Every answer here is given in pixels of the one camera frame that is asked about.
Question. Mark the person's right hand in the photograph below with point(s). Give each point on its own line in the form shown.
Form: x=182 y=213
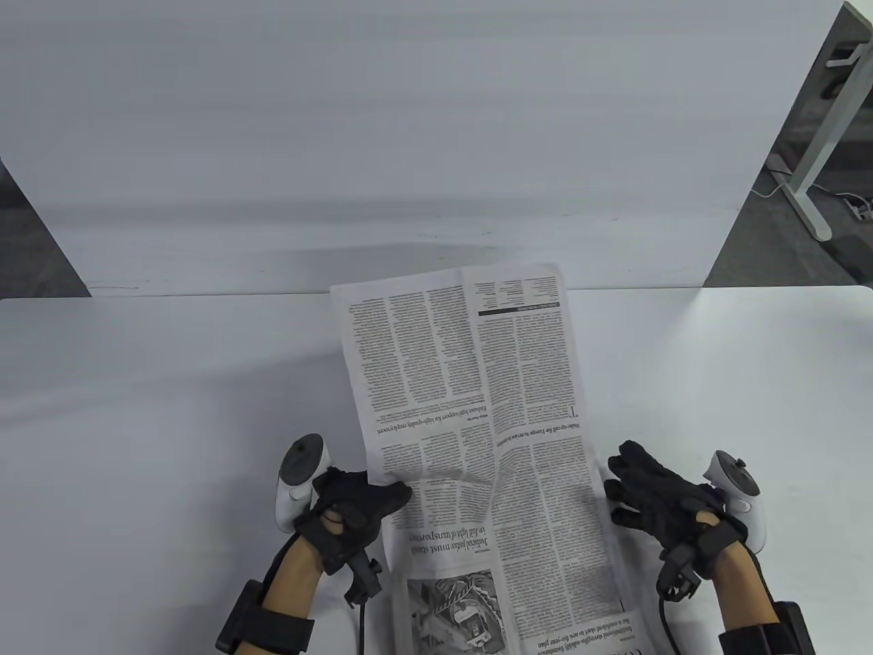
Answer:
x=658 y=498

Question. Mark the person's left forearm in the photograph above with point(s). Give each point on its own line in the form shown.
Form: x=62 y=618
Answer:
x=293 y=580

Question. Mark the white backdrop board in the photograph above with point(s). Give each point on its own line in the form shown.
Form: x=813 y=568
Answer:
x=409 y=136

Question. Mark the person's right forearm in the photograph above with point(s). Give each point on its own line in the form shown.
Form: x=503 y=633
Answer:
x=743 y=593

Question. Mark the person's left hand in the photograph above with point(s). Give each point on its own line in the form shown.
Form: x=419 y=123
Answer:
x=354 y=501

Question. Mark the printed newspaper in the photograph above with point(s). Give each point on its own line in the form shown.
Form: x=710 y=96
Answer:
x=491 y=409

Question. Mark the black and white controller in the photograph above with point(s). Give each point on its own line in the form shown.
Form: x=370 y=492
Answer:
x=747 y=505
x=300 y=471

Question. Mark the white desk leg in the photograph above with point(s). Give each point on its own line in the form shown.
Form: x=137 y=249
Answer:
x=825 y=136

